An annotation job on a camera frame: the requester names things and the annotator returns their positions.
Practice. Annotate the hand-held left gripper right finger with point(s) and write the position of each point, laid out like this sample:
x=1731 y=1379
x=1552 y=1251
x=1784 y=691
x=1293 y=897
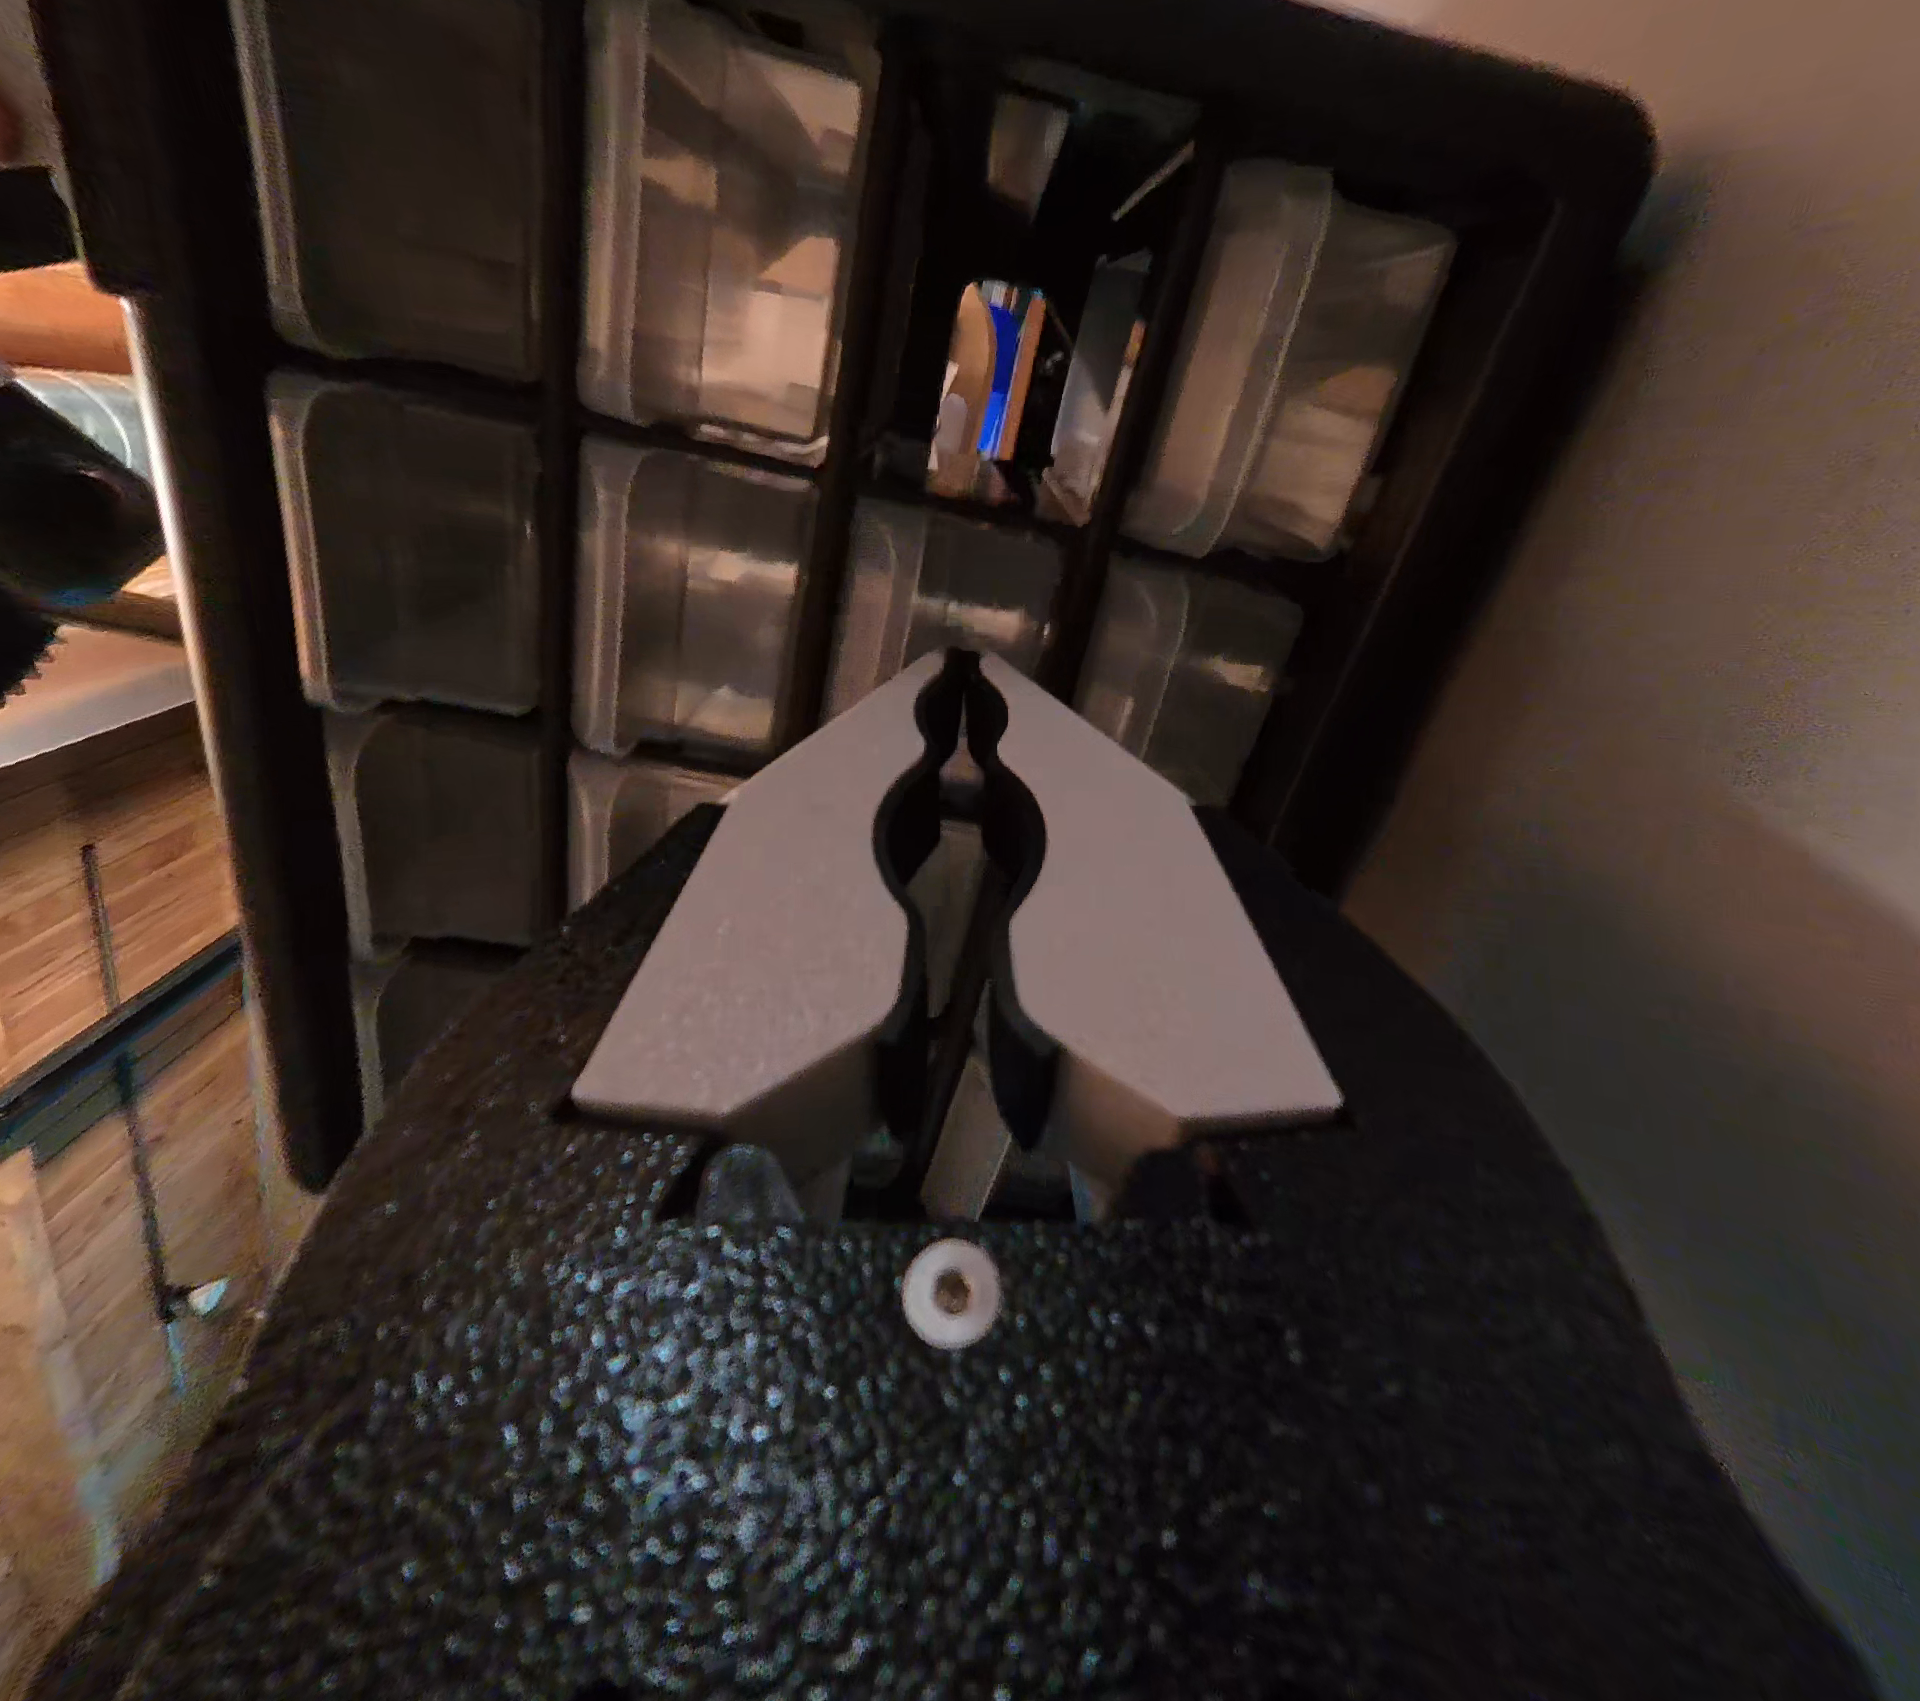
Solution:
x=1171 y=967

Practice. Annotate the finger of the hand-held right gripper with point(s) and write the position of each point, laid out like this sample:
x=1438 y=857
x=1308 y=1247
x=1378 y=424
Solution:
x=74 y=531

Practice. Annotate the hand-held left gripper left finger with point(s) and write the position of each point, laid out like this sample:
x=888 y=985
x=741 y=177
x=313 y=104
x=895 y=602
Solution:
x=750 y=967

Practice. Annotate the group of clear drawers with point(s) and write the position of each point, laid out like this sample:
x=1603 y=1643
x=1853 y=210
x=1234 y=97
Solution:
x=405 y=111

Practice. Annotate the black drawer cabinet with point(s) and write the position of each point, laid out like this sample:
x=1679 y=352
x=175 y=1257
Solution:
x=1485 y=106

